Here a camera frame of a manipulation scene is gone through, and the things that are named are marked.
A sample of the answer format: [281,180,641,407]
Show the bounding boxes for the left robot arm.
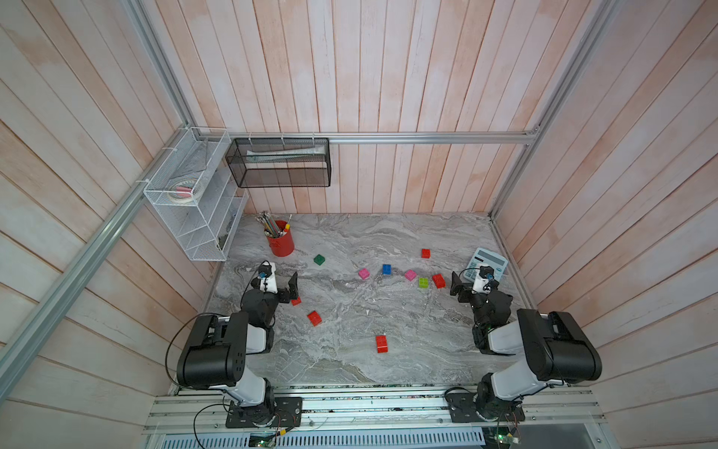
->
[176,263,299,428]

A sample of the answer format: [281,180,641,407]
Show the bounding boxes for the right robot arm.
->
[445,266,602,422]

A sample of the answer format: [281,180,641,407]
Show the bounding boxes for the long red lego brick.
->
[376,335,388,354]

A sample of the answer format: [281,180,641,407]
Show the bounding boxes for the grey calculator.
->
[462,248,508,282]

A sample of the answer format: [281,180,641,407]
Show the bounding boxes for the red pen cup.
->
[267,220,295,257]

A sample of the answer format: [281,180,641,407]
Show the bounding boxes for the pens in cup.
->
[256,211,291,239]

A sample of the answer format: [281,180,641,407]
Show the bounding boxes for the black mesh basket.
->
[225,138,332,189]

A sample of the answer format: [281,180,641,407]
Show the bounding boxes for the tape roll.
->
[166,178,205,205]

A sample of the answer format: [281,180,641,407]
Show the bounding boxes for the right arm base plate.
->
[444,388,525,423]

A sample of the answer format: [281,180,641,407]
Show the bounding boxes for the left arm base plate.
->
[225,397,303,430]

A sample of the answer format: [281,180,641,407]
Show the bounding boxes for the white wire shelf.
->
[144,127,248,262]

